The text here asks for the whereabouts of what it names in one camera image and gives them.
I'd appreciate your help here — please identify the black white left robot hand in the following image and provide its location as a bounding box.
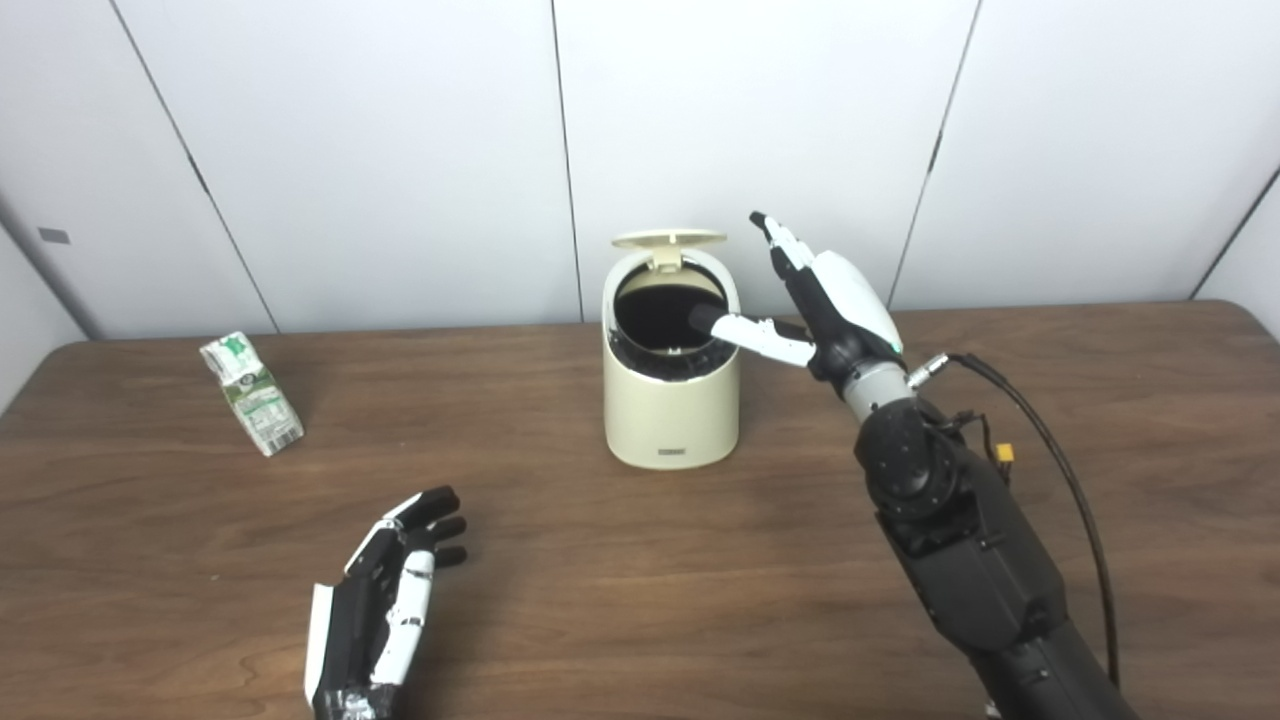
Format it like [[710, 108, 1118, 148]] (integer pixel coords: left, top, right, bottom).
[[303, 486, 469, 720]]

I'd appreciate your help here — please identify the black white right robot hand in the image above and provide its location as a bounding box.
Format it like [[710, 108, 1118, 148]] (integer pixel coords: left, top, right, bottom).
[[688, 211, 906, 386]]

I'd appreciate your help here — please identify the cream round bin lid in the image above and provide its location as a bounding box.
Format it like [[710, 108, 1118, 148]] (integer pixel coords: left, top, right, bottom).
[[612, 230, 728, 273]]

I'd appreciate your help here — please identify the cream-colored round bin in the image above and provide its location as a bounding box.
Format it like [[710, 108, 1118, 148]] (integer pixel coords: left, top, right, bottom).
[[601, 230, 742, 471]]

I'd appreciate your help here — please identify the green white milk carton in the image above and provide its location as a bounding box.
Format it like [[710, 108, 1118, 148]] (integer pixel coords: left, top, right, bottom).
[[199, 331, 305, 458]]

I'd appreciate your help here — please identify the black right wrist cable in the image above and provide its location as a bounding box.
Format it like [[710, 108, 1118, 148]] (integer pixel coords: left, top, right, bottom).
[[905, 352, 1121, 691]]

